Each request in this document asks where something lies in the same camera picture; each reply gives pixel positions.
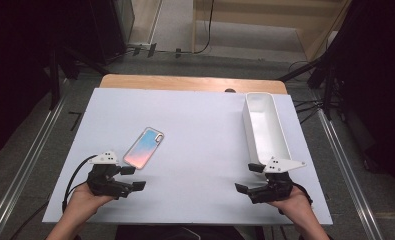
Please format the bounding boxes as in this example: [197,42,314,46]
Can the long white plastic box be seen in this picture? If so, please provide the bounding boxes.
[242,92,292,166]

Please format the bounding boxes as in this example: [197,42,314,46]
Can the black metal stand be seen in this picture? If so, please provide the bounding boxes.
[47,44,110,112]

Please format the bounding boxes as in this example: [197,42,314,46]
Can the wooden table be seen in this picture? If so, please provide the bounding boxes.
[99,73,289,96]

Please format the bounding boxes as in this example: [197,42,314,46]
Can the black tripod stand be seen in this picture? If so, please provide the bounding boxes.
[277,54,340,122]

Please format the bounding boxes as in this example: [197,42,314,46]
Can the light wooden shelf unit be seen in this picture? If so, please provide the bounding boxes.
[191,0,353,63]

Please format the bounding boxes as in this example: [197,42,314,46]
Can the dark curtain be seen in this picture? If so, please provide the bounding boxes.
[0,0,58,163]
[331,0,395,189]

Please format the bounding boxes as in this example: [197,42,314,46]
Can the white table board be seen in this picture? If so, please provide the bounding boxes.
[42,87,334,226]

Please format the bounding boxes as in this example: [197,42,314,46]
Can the aluminium floor rail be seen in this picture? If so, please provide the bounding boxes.
[0,79,70,240]
[313,99,387,240]

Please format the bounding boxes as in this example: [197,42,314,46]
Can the person's dark clothing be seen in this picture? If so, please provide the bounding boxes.
[114,225,264,240]

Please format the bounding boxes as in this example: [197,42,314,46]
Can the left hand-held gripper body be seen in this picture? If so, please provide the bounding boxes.
[86,151,134,200]

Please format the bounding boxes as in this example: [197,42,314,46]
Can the person's right hand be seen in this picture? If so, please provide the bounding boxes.
[268,185,315,218]

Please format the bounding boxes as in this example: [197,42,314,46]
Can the person's left hand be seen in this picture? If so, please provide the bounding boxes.
[64,182,115,219]

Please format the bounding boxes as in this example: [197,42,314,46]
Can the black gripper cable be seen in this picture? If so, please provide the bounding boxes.
[277,183,315,215]
[16,154,99,240]

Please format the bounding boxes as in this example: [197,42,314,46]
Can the black hanging cable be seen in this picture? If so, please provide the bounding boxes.
[194,0,217,55]

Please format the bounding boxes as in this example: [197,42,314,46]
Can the black floor cables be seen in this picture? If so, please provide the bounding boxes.
[292,59,327,125]

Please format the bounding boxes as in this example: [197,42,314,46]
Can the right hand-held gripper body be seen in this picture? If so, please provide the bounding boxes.
[248,156,308,205]

